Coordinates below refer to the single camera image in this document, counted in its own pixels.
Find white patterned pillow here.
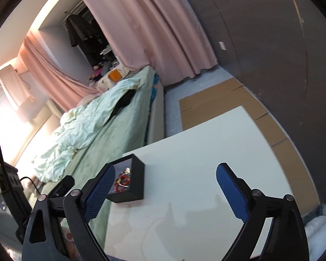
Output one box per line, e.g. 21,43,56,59
96,63,131,92

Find red bead bracelet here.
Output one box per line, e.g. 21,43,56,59
114,174,131,193

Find black jewelry box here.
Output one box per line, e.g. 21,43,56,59
107,154,146,204

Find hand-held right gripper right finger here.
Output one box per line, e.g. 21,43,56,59
216,162,306,261

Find pink tied-back curtain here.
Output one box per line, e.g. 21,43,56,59
18,33,104,112

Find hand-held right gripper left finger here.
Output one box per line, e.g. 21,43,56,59
21,162,117,261

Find white fluffy cloth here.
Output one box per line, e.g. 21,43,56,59
304,203,326,240

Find large pink curtain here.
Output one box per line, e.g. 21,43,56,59
70,0,218,87

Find beige roller blind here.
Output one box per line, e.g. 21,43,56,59
0,65,35,111

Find orange box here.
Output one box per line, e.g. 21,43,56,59
108,70,123,83

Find black garment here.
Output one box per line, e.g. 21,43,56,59
111,88,135,118

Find light green quilt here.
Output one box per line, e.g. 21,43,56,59
30,77,142,183

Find flat cardboard sheets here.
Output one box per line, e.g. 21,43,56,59
178,77,320,214

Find bed with green sheet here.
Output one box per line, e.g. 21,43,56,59
24,66,167,261

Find black rectangular object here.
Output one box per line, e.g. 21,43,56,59
50,175,76,197

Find black device on stand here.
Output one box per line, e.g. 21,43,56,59
0,161,27,244

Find hanging dark clothes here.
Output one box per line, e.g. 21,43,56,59
65,13,118,66

